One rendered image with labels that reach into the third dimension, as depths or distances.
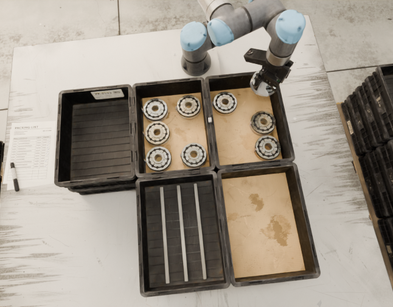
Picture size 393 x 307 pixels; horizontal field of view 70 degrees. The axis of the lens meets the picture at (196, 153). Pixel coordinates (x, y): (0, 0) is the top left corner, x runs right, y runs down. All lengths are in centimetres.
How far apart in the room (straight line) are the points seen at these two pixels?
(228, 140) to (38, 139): 90
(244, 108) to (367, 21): 191
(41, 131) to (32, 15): 169
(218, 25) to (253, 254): 79
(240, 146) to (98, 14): 201
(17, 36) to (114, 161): 197
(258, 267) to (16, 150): 119
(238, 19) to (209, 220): 70
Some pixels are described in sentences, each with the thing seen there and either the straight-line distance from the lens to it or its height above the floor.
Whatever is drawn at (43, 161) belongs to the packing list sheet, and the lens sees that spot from 148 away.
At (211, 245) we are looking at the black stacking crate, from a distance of 111.
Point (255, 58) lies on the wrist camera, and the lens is 100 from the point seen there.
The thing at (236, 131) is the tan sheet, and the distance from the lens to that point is 121.
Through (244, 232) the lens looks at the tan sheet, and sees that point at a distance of 112.
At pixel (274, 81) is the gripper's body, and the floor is 113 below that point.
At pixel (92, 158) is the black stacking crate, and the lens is 125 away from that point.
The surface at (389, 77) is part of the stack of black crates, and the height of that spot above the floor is 49.
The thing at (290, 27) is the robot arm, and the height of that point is 135.
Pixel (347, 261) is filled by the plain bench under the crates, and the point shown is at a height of 70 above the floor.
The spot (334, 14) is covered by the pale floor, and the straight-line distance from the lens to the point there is 292.
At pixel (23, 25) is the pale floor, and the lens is 303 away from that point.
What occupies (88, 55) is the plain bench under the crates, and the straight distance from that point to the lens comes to 166.
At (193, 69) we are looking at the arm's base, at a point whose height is 78.
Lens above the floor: 194
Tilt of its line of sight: 72 degrees down
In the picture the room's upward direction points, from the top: 3 degrees counter-clockwise
